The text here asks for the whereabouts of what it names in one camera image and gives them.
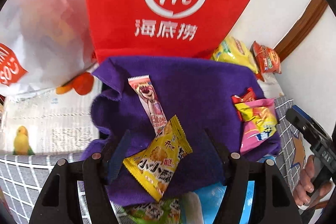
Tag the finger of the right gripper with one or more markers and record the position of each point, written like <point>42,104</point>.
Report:
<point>305,124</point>
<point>312,141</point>

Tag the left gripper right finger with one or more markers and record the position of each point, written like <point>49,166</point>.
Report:
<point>272,199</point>

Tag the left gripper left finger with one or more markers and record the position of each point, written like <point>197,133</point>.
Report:
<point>58,202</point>

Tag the pink yellow snack packet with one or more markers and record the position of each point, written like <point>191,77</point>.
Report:
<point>259,122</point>

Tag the small red snack packet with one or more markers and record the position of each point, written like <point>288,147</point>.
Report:
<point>247,97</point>

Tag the yellow rice cracker packet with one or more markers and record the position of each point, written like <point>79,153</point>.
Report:
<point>155,166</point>

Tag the long pink bear candy bar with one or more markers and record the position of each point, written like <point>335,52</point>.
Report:
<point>145,90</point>

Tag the grey checked blanket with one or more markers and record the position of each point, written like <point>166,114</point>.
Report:
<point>23,174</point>

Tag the orange red chips bag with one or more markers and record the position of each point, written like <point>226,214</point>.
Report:
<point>266,58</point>

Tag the blue tissue box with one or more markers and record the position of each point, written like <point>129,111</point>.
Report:
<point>202,205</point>

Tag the yellow chips bag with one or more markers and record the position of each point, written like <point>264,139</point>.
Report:
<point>232,51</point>

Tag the green rice cracker packet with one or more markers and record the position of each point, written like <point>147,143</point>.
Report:
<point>166,211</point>

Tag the purple towel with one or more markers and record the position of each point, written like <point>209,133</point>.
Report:
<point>197,91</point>

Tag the white Miniso plastic bag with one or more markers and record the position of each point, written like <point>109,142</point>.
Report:
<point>44,44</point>

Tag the brown wooden door frame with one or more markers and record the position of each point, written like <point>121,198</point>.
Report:
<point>301,28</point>

